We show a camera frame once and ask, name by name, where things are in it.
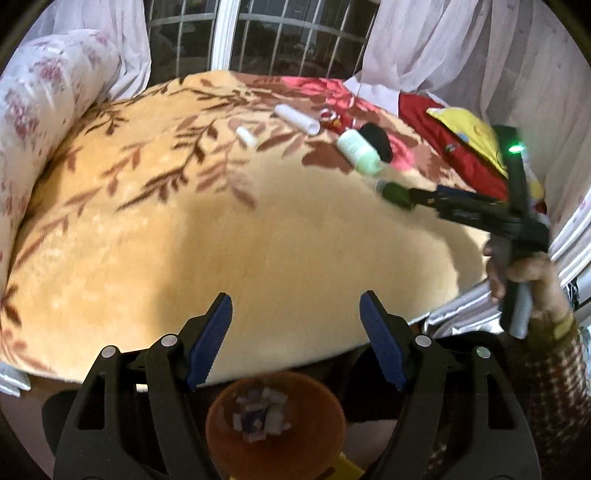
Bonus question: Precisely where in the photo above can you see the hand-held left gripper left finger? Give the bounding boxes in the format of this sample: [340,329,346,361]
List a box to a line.
[52,292,234,480]

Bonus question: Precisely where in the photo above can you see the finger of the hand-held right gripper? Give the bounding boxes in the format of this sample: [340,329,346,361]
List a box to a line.
[434,185,509,206]
[406,188,506,230]

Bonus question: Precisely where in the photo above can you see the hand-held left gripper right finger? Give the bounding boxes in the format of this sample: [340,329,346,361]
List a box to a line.
[359,290,541,480]

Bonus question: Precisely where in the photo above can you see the small dark bottle white cap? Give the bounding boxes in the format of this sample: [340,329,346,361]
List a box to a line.
[375,179,416,210]

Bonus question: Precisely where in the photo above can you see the orange plastic bin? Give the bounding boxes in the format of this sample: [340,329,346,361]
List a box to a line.
[205,371,347,480]

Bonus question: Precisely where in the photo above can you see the person's right forearm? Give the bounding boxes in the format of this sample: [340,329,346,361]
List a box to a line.
[431,318,591,480]

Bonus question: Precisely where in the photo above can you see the person's right hand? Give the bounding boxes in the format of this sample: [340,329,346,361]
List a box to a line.
[482,242,573,327]

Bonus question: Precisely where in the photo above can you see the red cloth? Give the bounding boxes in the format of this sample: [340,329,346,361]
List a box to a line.
[398,91,511,201]

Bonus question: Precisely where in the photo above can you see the yellow printed pillow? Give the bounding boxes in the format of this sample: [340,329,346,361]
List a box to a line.
[426,107,546,204]

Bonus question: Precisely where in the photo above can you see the pile of white paper scraps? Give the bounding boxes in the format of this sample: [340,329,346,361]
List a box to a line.
[231,388,291,444]

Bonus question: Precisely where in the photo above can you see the black round object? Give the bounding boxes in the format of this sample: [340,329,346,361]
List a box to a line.
[359,122,394,163]

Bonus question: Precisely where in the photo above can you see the yellow wristband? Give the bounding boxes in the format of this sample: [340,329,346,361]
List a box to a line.
[551,310,577,340]

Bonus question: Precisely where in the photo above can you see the pale green plastic bottle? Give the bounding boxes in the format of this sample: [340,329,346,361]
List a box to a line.
[336,129,385,177]

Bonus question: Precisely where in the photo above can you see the yellow floral plush blanket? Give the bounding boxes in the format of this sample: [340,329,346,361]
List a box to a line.
[0,69,509,386]

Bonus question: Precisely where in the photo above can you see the white cloth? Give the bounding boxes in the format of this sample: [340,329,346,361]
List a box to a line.
[344,76,402,116]

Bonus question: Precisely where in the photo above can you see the yellow plastic piece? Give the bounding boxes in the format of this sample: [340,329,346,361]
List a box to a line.
[323,450,365,480]

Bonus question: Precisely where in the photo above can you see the white pink-flowered sheer curtain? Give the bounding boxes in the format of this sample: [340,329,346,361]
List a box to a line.
[34,0,153,100]
[355,0,591,259]

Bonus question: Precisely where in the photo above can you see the white paper roll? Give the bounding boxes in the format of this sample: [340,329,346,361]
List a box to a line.
[273,104,320,137]

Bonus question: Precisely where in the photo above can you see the white-framed barred window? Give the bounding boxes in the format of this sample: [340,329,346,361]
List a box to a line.
[145,0,382,86]

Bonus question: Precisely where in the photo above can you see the white pink floral pillow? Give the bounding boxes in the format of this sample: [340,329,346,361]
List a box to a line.
[0,28,123,296]

